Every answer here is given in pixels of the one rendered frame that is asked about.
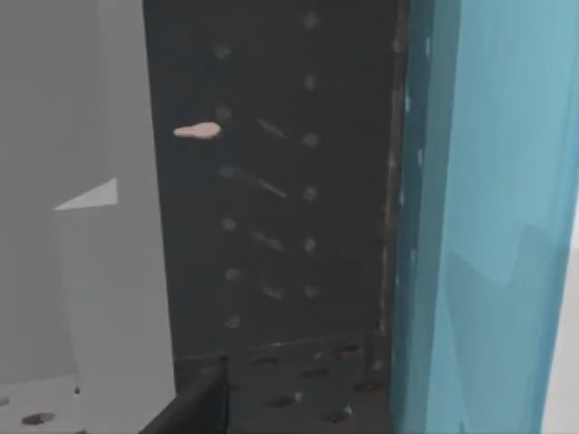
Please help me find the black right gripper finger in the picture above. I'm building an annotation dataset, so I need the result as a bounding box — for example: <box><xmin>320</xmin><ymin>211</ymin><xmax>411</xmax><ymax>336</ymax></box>
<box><xmin>138</xmin><ymin>355</ymin><xmax>230</xmax><ymax>434</ymax></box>

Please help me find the grey pierced drawer inside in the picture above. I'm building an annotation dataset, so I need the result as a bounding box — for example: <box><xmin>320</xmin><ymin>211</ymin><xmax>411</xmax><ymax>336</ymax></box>
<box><xmin>0</xmin><ymin>0</ymin><xmax>411</xmax><ymax>434</ymax></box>

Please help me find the small pink object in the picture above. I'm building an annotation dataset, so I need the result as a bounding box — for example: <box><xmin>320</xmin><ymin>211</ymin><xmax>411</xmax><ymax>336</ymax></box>
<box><xmin>173</xmin><ymin>121</ymin><xmax>223</xmax><ymax>140</ymax></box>

